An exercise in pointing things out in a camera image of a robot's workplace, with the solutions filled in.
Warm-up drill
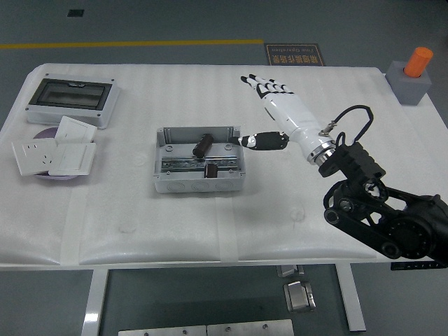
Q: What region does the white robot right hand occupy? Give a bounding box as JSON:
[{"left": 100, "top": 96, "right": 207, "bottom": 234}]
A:
[{"left": 237, "top": 73, "right": 333, "bottom": 157}]

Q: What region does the grey open junction box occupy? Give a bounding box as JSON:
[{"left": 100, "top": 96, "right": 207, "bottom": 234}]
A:
[{"left": 152, "top": 125, "right": 246, "bottom": 194}]

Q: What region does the grey box with transparent lid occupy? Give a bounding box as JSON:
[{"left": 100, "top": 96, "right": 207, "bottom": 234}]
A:
[{"left": 24, "top": 72, "right": 122, "bottom": 130}]

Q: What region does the dark floor sign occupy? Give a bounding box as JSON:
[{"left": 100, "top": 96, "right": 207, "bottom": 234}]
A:
[{"left": 264, "top": 43, "right": 326, "bottom": 67}]

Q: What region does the white foam mat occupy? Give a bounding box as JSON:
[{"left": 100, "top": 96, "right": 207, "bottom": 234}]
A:
[{"left": 0, "top": 62, "right": 448, "bottom": 269}]

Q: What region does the grey foam block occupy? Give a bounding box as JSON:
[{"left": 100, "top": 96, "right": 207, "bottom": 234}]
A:
[{"left": 385, "top": 60, "right": 433, "bottom": 106}]

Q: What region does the orange cylinder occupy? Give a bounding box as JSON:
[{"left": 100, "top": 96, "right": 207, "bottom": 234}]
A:
[{"left": 402, "top": 46, "right": 434, "bottom": 78}]

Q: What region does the yellow floor line tape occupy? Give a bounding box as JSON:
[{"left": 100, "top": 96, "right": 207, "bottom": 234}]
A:
[{"left": 0, "top": 38, "right": 265, "bottom": 50}]

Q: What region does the metal hinge block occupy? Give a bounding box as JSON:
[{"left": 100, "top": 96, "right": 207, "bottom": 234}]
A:
[{"left": 283, "top": 279, "right": 317, "bottom": 313}]

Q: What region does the black table control panel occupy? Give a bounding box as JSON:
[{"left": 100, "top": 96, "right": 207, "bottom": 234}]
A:
[{"left": 390, "top": 261, "right": 445, "bottom": 271}]

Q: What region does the white table leg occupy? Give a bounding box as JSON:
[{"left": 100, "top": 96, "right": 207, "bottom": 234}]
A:
[
  {"left": 334, "top": 262, "right": 368, "bottom": 333},
  {"left": 80, "top": 268, "right": 110, "bottom": 336}
]

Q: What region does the grey metal plate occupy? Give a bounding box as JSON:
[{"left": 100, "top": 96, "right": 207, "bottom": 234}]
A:
[
  {"left": 206, "top": 318, "right": 295, "bottom": 336},
  {"left": 118, "top": 325, "right": 207, "bottom": 336}
]

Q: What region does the purple round plate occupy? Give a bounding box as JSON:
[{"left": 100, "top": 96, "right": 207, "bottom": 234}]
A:
[{"left": 33, "top": 127, "right": 95, "bottom": 182}]

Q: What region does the metal mounting rail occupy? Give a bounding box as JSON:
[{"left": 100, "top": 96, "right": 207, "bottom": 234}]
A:
[{"left": 160, "top": 153, "right": 239, "bottom": 173}]

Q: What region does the small metal bracket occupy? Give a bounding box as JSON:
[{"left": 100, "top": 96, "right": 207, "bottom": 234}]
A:
[{"left": 276, "top": 265, "right": 305, "bottom": 279}]

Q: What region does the white wall switch panel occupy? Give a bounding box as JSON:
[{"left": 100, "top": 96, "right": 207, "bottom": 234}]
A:
[
  {"left": 48, "top": 141, "right": 97, "bottom": 176},
  {"left": 55, "top": 115, "right": 98, "bottom": 144}
]

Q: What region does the white wall socket panel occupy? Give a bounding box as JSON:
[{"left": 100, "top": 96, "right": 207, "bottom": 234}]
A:
[{"left": 11, "top": 139, "right": 59, "bottom": 176}]

